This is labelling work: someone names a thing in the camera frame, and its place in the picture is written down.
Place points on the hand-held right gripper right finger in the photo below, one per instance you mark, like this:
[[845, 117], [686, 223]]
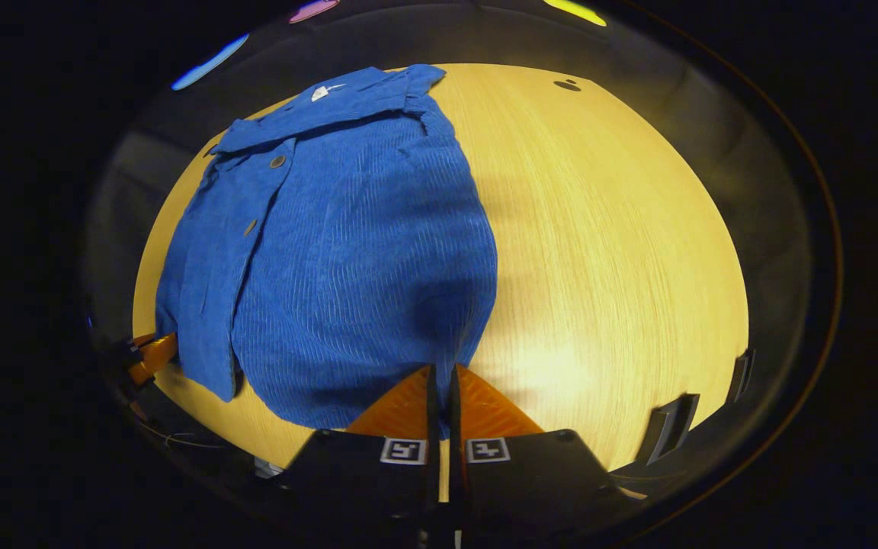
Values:
[[458, 473]]

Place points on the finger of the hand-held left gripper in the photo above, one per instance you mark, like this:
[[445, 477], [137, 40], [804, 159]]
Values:
[[155, 357]]

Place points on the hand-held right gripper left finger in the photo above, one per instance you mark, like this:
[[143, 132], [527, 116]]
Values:
[[427, 473]]

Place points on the black round table grommet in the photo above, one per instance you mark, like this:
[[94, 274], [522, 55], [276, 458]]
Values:
[[567, 85]]

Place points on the black table edge bracket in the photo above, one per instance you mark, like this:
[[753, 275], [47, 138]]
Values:
[[740, 375], [668, 431]]

